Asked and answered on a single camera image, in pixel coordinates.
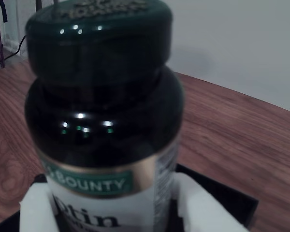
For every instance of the gripper white left finger black band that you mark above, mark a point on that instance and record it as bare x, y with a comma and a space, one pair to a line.
36, 210

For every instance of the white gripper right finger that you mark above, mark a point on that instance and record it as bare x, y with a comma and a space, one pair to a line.
203, 212

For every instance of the green-capped dark pill bottle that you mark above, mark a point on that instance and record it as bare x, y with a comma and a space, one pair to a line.
104, 116

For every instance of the black shallow open box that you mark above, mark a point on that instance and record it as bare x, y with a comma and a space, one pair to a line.
222, 193

